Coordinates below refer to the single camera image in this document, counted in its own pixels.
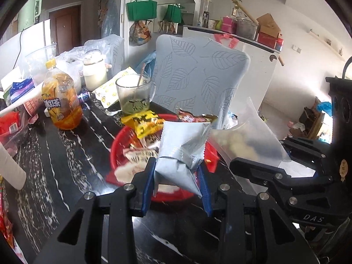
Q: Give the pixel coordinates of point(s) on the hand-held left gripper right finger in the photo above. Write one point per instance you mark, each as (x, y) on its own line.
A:
(205, 195)

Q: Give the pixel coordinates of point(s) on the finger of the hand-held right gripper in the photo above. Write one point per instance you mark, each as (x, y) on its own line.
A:
(302, 150)
(255, 167)

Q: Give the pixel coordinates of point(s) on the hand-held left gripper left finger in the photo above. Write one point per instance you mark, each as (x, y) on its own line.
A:
(147, 187)

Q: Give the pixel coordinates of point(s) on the beige bread packet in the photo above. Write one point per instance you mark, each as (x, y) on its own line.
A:
(123, 174)

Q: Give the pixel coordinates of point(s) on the clear plastic snack bag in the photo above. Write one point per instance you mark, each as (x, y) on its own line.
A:
(247, 137)

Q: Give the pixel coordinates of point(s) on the white peanut packet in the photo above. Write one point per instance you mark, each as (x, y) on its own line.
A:
(137, 156)

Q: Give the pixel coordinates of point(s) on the red orange snack packet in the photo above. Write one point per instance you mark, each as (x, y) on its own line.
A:
(211, 159)

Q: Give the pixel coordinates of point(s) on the red plastic basket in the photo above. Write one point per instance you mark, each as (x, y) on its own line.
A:
(121, 143)

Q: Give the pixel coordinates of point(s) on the silver foil packet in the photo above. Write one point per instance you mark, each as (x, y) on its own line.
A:
(181, 148)

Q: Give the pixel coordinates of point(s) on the yellow black snack packet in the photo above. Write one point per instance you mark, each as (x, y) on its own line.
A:
(143, 123)

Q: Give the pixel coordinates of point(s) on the brown red snack packet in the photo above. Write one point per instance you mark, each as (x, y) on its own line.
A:
(192, 118)

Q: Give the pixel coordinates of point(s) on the bright blue bag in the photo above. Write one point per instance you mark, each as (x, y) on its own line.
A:
(324, 107)

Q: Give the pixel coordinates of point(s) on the wooden floor shelf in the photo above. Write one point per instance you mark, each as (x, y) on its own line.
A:
(310, 118)

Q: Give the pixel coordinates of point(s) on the torn white wrapper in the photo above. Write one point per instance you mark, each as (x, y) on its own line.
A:
(112, 112)

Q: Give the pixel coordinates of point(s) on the glass mug with green drink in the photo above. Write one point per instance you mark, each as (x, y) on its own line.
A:
(132, 96)

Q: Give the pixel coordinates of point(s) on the white cabinet with clutter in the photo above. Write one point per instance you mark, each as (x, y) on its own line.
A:
(255, 68)

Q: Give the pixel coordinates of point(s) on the yellow smiley paper bag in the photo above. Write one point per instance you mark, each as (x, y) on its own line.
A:
(110, 90)

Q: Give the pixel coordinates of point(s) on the small blue white bottle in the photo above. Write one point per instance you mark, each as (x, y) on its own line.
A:
(84, 96)

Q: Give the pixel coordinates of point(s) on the drinking straw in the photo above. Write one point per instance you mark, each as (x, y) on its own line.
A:
(141, 74)

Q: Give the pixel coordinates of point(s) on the chair with grey leaf cover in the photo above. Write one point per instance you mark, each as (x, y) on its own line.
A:
(192, 74)

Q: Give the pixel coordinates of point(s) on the red box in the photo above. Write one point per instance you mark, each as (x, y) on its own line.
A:
(268, 40)

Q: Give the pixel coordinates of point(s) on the iced tea bottle yellow cap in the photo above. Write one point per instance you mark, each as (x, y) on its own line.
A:
(60, 101)

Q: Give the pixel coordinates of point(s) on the white glass jar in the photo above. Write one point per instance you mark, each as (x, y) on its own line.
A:
(95, 77)

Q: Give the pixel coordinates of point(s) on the white power adapter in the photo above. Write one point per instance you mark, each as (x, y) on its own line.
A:
(48, 113)

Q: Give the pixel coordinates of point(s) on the small cardboard box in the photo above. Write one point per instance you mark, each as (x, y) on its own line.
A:
(268, 23)

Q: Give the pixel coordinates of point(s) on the clear container dark contents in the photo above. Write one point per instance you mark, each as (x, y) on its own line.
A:
(247, 29)

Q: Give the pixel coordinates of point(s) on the clear plastic container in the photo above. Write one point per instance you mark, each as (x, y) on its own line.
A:
(19, 140)

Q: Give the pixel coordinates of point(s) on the white toilet paper roll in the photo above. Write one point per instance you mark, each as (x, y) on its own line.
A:
(11, 170)

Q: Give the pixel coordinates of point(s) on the pink instant noodle cup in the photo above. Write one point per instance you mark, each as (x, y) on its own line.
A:
(33, 106)

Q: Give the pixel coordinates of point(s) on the pink box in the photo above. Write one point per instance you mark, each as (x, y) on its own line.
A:
(229, 24)

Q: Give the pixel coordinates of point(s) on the red stick snack packet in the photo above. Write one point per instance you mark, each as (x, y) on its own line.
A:
(4, 220)

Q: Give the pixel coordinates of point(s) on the clear plastic bag pile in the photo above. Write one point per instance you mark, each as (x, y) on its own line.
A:
(74, 57)

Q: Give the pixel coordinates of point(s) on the red packet with white label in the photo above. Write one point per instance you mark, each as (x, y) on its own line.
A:
(8, 126)

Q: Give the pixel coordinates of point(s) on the cartoon printed tote bag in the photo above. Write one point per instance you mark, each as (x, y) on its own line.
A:
(140, 33)

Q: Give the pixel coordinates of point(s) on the blue snack packet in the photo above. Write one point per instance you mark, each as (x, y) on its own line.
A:
(20, 88)

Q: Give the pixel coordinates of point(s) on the tall glass bottle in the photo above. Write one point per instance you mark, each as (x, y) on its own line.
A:
(206, 5)

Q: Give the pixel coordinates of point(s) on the white green carton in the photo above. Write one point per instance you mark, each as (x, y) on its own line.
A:
(5, 88)

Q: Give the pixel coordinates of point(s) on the green tote bag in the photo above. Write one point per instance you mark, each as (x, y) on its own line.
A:
(141, 11)

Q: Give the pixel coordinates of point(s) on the hanging clear plastic bag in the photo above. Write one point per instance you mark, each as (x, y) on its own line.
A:
(110, 13)

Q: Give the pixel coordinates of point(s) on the brown door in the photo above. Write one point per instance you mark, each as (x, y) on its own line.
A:
(66, 24)

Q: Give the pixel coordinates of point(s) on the white fridge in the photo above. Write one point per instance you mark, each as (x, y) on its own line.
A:
(30, 38)

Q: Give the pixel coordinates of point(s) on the green kettle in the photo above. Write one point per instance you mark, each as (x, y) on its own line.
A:
(27, 16)

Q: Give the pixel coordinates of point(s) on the wooden wall rail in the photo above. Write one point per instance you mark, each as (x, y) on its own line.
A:
(320, 37)

